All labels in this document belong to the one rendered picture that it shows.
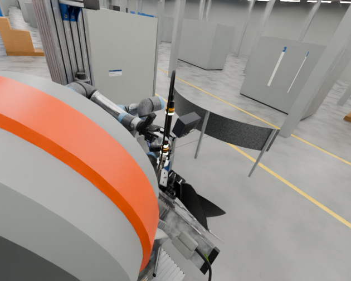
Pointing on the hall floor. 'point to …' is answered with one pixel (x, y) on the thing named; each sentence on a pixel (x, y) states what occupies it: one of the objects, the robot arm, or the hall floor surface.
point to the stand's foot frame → (168, 270)
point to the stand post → (156, 255)
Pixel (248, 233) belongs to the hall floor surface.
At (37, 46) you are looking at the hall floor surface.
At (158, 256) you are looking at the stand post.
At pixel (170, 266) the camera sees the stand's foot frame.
